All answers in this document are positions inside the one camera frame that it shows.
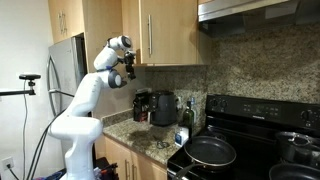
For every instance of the lower wooden counter cabinet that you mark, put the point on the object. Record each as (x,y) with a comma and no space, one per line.
(133,165)

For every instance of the cabinet above refrigerator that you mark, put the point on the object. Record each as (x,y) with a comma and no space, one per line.
(66,18)

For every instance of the black electric stove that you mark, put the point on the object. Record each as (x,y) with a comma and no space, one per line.
(249,125)

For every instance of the stainless range hood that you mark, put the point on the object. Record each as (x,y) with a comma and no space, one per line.
(229,17)

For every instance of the white wall outlet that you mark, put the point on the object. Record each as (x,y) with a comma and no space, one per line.
(7,163)

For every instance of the black frying pan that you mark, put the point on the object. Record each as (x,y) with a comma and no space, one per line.
(289,171)
(207,152)

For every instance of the black pot with lid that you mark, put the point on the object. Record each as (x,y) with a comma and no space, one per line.
(298,148)

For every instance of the white salt container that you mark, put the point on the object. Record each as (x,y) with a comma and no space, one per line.
(181,136)

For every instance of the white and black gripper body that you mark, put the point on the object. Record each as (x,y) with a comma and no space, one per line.
(129,57)

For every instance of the black camera on stand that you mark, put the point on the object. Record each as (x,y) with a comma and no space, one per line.
(29,79)

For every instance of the stainless steel refrigerator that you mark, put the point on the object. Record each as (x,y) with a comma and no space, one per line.
(66,67)

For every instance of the near black frying pan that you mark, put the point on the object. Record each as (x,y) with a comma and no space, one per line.
(207,152)

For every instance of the cabinet door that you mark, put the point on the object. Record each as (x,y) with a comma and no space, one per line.
(130,22)
(168,31)

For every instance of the dark glass bottle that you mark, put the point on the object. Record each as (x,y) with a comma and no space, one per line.
(188,119)

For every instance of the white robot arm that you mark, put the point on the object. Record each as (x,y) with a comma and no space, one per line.
(74,124)

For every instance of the far black frying pan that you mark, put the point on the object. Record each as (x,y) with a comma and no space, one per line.
(289,171)

